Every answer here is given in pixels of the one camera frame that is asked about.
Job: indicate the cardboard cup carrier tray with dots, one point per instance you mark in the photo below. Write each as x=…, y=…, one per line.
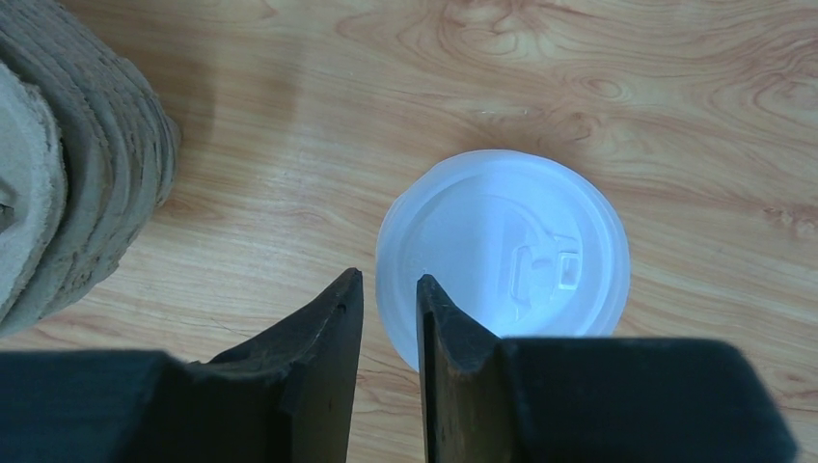
x=119, y=151

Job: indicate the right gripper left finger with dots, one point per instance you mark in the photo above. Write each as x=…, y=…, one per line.
x=284, y=395

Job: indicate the stack of white lids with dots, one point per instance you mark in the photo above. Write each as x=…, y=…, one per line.
x=521, y=243

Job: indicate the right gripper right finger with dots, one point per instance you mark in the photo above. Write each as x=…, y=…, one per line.
x=492, y=399

